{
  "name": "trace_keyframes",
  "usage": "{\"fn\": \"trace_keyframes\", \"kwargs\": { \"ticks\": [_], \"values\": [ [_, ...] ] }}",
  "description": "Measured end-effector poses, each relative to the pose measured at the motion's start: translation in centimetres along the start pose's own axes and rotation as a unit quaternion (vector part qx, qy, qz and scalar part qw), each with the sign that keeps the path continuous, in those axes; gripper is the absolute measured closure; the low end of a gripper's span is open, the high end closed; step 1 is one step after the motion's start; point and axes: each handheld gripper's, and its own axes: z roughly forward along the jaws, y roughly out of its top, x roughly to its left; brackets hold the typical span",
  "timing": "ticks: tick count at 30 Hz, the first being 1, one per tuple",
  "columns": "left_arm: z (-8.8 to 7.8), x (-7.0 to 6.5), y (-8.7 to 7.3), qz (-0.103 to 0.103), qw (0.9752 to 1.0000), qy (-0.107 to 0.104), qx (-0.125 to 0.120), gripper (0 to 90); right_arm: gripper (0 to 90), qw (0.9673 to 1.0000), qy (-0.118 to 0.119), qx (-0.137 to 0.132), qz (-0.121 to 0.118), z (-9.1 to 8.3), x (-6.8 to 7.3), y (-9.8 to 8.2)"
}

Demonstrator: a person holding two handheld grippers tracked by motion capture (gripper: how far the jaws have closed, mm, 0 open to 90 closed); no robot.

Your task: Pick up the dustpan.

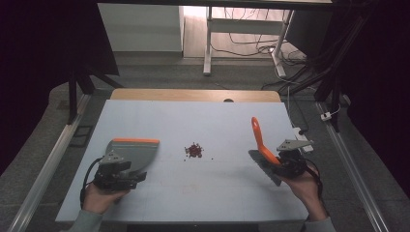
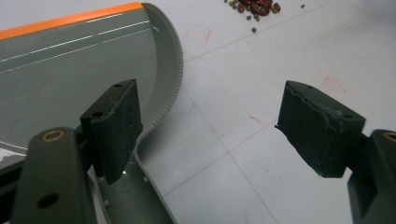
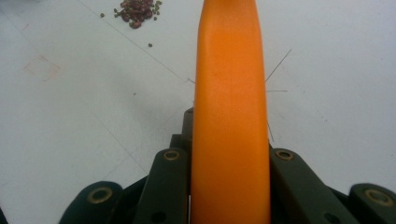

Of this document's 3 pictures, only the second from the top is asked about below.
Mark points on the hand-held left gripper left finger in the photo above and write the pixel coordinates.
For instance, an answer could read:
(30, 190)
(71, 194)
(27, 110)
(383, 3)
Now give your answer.
(115, 124)

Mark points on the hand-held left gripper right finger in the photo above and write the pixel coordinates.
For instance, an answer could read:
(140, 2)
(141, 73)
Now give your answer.
(317, 130)

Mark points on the grey dustpan with orange edge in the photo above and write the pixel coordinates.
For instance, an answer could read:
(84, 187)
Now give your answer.
(77, 77)

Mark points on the pile of red and green beans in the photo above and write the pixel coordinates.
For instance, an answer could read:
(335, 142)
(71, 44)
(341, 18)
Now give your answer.
(260, 6)

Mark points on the white board table cover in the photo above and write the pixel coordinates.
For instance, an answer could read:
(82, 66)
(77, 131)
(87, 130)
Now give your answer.
(249, 93)

